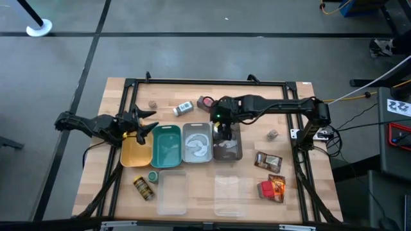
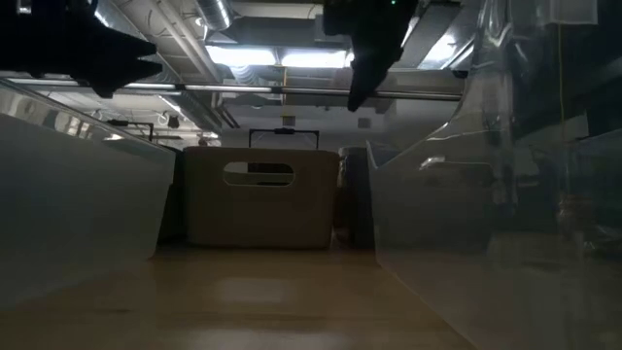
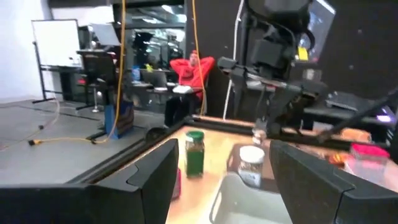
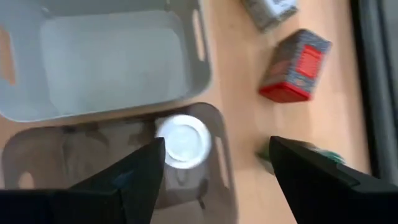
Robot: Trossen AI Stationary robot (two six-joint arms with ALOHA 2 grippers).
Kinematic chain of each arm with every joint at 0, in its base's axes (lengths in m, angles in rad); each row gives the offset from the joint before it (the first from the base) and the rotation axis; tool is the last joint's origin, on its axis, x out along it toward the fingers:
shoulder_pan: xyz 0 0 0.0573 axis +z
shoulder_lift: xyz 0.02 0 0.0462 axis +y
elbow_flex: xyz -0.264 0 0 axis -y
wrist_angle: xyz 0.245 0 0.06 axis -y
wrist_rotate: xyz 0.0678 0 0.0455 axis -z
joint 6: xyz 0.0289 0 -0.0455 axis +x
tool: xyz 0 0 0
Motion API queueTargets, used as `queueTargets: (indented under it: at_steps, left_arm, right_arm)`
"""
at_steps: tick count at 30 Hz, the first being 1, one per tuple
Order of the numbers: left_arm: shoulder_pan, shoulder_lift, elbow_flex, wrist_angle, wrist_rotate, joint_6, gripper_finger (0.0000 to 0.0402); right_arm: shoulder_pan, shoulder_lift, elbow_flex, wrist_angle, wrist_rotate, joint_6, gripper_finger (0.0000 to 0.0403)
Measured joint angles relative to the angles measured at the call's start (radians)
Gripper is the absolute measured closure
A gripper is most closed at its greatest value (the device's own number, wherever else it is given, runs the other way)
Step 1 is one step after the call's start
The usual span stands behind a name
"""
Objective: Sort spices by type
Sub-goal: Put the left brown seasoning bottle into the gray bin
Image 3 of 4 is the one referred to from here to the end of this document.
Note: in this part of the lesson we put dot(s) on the grey tilted panel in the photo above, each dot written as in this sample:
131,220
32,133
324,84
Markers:
105,34

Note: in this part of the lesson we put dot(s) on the computer monitor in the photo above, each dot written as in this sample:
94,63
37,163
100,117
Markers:
320,21

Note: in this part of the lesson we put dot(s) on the black office chair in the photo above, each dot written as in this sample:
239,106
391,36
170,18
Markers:
99,67

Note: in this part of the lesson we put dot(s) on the black laptop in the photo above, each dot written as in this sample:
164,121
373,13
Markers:
346,101

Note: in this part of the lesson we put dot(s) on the brown spice packet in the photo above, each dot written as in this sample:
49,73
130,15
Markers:
356,135

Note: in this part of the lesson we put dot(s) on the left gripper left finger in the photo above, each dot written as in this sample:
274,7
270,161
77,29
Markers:
93,205

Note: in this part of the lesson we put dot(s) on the yellow label tag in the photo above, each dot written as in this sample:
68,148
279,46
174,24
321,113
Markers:
303,53

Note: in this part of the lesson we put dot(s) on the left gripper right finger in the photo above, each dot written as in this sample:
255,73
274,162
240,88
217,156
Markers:
326,205

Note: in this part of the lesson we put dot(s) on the person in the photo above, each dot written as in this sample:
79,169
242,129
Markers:
191,76

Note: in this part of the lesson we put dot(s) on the green-lid spice jar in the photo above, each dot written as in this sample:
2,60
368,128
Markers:
195,158

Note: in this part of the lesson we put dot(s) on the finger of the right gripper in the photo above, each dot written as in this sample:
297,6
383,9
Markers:
287,105
273,109

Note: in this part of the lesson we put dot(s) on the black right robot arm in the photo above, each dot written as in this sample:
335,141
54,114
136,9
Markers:
280,18

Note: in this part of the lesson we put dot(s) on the whiteboard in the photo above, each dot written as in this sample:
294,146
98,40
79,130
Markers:
56,43

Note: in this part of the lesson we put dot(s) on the orange spice packet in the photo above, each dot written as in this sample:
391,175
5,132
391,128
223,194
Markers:
337,159

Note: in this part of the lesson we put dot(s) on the black aluminium table frame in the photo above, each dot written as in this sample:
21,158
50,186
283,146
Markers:
217,123

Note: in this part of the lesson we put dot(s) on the clear plastic container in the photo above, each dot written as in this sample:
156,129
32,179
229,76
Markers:
373,174

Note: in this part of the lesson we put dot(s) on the grey plastic bin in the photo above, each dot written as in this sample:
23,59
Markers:
245,208

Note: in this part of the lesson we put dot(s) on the grey laptop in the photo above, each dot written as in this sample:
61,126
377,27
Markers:
155,78

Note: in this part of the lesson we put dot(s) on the blue box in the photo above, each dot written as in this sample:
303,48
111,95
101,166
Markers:
119,121

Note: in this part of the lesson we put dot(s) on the black whiteboard stand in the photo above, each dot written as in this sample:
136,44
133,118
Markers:
42,81

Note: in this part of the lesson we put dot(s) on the red-lid patterned spice tin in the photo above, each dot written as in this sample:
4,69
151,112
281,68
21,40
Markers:
370,151
177,185

